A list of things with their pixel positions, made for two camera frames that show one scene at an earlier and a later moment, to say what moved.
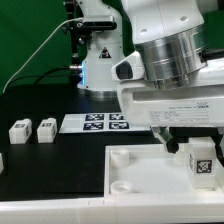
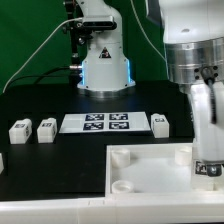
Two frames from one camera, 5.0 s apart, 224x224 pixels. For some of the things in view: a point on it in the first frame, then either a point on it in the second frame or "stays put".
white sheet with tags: [98, 123] stays put
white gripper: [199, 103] -> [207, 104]
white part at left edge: [1, 163] stays put
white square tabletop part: [152, 170] stays put
